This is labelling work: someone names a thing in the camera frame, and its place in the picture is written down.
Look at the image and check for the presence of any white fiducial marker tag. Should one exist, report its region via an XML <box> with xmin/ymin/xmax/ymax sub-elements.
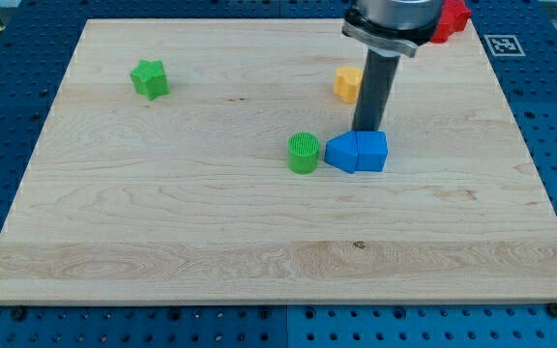
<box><xmin>484</xmin><ymin>34</ymin><xmax>525</xmax><ymax>57</ymax></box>

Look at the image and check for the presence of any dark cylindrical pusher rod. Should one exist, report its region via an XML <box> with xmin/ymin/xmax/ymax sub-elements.
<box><xmin>352</xmin><ymin>48</ymin><xmax>400</xmax><ymax>131</ymax></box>

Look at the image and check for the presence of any red star block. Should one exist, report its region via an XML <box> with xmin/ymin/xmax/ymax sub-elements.
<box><xmin>430</xmin><ymin>0</ymin><xmax>471</xmax><ymax>44</ymax></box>

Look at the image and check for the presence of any yellow heart block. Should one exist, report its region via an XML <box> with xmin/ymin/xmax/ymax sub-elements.
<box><xmin>333</xmin><ymin>66</ymin><xmax>364</xmax><ymax>104</ymax></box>

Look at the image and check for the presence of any wooden board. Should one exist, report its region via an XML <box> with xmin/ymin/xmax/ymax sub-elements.
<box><xmin>0</xmin><ymin>19</ymin><xmax>557</xmax><ymax>305</ymax></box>

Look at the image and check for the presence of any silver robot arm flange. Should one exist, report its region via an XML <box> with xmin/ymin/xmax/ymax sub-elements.
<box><xmin>341</xmin><ymin>0</ymin><xmax>444</xmax><ymax>58</ymax></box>

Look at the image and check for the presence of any green cylinder block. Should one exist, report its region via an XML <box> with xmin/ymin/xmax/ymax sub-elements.
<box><xmin>287</xmin><ymin>131</ymin><xmax>320</xmax><ymax>174</ymax></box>

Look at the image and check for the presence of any blue cube block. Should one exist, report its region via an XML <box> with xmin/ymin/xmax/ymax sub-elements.
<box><xmin>356</xmin><ymin>131</ymin><xmax>389</xmax><ymax>172</ymax></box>

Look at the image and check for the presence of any blue triangle block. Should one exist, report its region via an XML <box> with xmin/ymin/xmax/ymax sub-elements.
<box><xmin>324</xmin><ymin>130</ymin><xmax>358</xmax><ymax>174</ymax></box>

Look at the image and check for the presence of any green star block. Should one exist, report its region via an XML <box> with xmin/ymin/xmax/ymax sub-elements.
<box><xmin>130</xmin><ymin>60</ymin><xmax>169</xmax><ymax>101</ymax></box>

